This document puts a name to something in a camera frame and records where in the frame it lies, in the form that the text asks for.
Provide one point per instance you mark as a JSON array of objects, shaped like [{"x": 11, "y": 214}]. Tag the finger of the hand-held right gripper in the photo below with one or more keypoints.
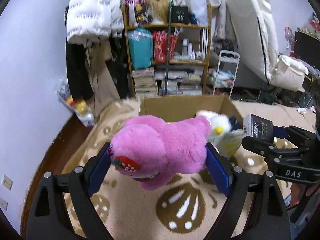
[
  {"x": 260, "y": 146},
  {"x": 292, "y": 132}
]

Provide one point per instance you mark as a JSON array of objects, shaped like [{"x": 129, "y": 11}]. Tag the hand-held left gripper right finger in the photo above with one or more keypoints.
[{"x": 217, "y": 171}]

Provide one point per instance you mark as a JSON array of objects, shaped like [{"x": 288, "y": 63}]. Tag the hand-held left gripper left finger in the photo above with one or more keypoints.
[{"x": 100, "y": 170}]

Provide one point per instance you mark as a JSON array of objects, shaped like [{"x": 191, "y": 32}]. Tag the black and white carton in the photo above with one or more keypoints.
[{"x": 257, "y": 126}]

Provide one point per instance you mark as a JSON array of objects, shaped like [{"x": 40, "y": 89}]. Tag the white plush duck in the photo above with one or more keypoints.
[{"x": 221, "y": 123}]

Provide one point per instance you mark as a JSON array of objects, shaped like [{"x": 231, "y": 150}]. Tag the pink plush bear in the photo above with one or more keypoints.
[{"x": 162, "y": 145}]

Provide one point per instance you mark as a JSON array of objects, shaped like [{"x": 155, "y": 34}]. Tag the cardboard box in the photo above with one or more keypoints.
[{"x": 180, "y": 105}]

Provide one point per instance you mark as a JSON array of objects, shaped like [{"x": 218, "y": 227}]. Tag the cream plush pillow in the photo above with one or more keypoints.
[{"x": 290, "y": 72}]

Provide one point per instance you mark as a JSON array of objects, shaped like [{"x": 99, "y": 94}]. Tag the clear plastic bag of toys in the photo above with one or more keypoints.
[{"x": 80, "y": 107}]

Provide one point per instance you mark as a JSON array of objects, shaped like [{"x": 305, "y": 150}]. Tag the black cabinet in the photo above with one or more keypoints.
[{"x": 307, "y": 47}]

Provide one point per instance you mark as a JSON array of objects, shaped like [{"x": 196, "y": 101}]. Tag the beige coat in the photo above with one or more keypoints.
[{"x": 102, "y": 80}]

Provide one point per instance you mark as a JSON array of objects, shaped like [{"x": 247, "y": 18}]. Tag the pile of magazines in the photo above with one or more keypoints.
[{"x": 185, "y": 85}]

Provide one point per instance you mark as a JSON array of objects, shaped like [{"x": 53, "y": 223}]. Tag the pink fan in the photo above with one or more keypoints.
[{"x": 288, "y": 36}]

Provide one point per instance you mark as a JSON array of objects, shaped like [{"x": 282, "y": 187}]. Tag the white rolling cart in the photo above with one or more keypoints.
[{"x": 228, "y": 55}]

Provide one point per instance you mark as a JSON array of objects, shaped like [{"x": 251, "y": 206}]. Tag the stack of books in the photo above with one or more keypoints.
[{"x": 143, "y": 82}]

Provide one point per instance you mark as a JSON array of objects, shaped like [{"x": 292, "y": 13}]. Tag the black garment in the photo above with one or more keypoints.
[{"x": 76, "y": 72}]

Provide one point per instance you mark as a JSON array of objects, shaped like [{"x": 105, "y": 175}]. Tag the white mattress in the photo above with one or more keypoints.
[{"x": 252, "y": 35}]

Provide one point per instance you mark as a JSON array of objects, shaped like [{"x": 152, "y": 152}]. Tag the row of white bottles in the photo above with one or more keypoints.
[{"x": 190, "y": 51}]

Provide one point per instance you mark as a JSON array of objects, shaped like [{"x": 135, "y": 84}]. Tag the white binders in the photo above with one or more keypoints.
[{"x": 205, "y": 41}]

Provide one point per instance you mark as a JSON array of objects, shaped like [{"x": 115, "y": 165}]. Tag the green pole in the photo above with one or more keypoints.
[{"x": 168, "y": 55}]

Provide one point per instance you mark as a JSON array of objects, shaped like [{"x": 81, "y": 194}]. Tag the teal bag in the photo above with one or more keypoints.
[{"x": 140, "y": 50}]

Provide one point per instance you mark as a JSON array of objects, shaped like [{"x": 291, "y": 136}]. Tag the red patterned bag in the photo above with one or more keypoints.
[{"x": 161, "y": 46}]

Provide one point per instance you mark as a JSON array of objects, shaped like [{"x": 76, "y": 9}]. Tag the white plastic bag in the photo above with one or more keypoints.
[{"x": 200, "y": 15}]

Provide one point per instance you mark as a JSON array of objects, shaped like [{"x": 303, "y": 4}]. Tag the wooden shelf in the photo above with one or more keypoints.
[{"x": 165, "y": 25}]

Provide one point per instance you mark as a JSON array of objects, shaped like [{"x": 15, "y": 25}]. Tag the black box with white print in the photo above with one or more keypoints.
[{"x": 180, "y": 15}]

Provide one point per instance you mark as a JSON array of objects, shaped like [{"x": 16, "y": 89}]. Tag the white puffer jacket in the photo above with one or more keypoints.
[{"x": 92, "y": 10}]

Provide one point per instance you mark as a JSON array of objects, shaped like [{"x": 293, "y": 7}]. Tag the purple and black printed bag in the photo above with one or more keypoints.
[{"x": 137, "y": 7}]

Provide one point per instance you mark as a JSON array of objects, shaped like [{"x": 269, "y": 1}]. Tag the blonde wig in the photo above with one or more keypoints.
[{"x": 158, "y": 8}]

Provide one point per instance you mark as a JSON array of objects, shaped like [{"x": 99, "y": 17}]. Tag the wall outlet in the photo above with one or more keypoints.
[
  {"x": 6, "y": 182},
  {"x": 3, "y": 203}
]

